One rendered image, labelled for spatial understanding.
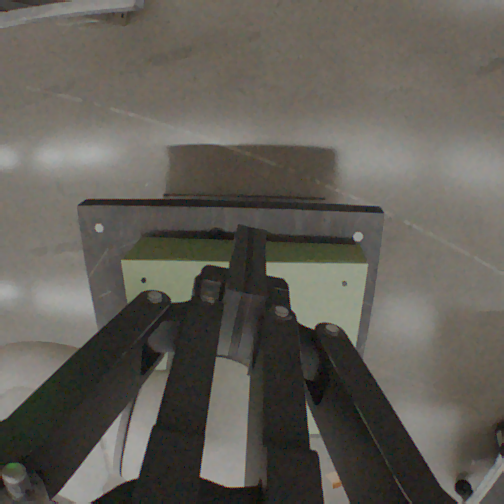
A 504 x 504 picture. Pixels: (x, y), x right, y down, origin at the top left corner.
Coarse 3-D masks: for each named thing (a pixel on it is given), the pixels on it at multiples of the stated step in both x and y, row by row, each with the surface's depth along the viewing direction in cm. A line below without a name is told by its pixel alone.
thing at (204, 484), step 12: (132, 480) 8; (204, 480) 8; (108, 492) 7; (120, 492) 7; (132, 492) 7; (204, 492) 8; (216, 492) 8; (228, 492) 8; (240, 492) 8; (252, 492) 8
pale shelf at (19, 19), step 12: (84, 0) 38; (96, 0) 38; (108, 0) 38; (120, 0) 38; (132, 0) 38; (12, 12) 39; (24, 12) 39; (36, 12) 39; (48, 12) 39; (60, 12) 39; (72, 12) 39; (84, 12) 39; (96, 12) 40; (108, 12) 41; (0, 24) 39; (12, 24) 41
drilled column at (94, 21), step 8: (80, 16) 60; (88, 16) 62; (96, 16) 65; (104, 16) 68; (112, 16) 71; (120, 16) 75; (56, 24) 66; (64, 24) 67; (72, 24) 69; (80, 24) 69; (88, 24) 71; (96, 24) 72; (104, 24) 73; (112, 24) 74; (120, 24) 76
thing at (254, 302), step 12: (252, 228) 21; (252, 240) 19; (264, 240) 20; (252, 252) 18; (264, 252) 18; (252, 264) 17; (264, 264) 17; (252, 276) 16; (264, 276) 16; (252, 288) 15; (264, 288) 15; (252, 300) 15; (264, 300) 15; (252, 312) 15; (240, 324) 15; (252, 324) 15; (240, 336) 16; (252, 336) 16; (240, 348) 16; (252, 348) 16
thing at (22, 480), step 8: (8, 464) 7; (16, 464) 7; (8, 472) 6; (16, 472) 6; (24, 472) 7; (32, 472) 7; (8, 480) 6; (16, 480) 6; (24, 480) 6; (32, 480) 7; (40, 480) 7; (8, 488) 6; (16, 488) 6; (24, 488) 7; (32, 488) 7; (40, 488) 7; (0, 496) 6; (8, 496) 6; (16, 496) 6; (24, 496) 7; (32, 496) 7; (40, 496) 7
